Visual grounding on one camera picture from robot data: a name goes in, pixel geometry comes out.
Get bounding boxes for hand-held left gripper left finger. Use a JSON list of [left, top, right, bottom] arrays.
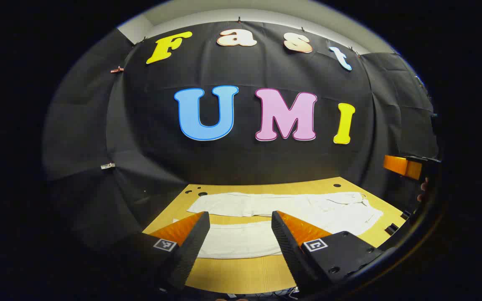
[[111, 211, 211, 291]]

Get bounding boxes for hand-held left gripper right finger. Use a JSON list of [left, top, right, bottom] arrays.
[[271, 210, 386, 296]]

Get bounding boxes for white jeans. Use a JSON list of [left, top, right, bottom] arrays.
[[173, 191, 384, 260]]

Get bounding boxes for black backdrop cloth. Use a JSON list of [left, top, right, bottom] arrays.
[[42, 21, 440, 251]]

